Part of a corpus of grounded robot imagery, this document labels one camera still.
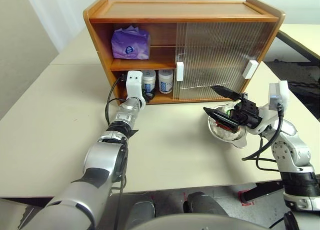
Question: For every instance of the white lidded mayonnaise jar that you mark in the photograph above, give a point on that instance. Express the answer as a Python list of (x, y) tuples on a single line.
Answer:
[(149, 77), (166, 80)]

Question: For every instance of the ribbed glass sliding door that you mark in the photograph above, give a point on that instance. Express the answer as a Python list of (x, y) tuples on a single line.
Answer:
[(180, 40), (265, 45)]

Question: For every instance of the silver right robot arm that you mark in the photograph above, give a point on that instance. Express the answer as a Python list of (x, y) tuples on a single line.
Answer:
[(290, 150)]

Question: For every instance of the purple tissue pack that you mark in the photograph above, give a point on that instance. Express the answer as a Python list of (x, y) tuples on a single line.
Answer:
[(130, 45)]

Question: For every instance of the black table frame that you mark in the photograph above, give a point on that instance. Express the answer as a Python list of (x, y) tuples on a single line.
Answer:
[(300, 46)]

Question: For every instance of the steel bowl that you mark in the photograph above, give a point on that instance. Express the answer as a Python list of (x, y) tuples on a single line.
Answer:
[(237, 144)]

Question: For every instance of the black table leg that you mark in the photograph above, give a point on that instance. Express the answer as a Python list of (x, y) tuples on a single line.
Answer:
[(265, 190)]

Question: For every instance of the red floor tape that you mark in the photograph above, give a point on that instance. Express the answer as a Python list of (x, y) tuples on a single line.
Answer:
[(185, 197), (240, 196)]

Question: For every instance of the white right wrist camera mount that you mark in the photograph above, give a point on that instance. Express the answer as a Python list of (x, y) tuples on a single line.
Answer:
[(285, 95)]

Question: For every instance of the brown wooden cabinet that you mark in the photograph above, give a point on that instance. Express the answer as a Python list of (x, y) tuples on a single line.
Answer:
[(175, 10)]

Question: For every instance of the grey robot torso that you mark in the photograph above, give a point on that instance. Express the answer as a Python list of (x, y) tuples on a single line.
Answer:
[(180, 223)]

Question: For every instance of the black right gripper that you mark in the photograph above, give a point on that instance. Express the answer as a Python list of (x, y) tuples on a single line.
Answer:
[(247, 112)]

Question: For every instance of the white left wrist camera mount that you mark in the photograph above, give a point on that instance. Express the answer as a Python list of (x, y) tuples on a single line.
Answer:
[(133, 86)]

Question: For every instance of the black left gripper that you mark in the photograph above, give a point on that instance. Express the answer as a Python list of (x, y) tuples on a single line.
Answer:
[(148, 96)]

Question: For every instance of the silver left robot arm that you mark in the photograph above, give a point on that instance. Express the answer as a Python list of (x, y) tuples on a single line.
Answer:
[(100, 160)]

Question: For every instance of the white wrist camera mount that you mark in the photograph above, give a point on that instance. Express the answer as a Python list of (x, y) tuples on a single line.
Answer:
[(285, 95), (133, 86)]

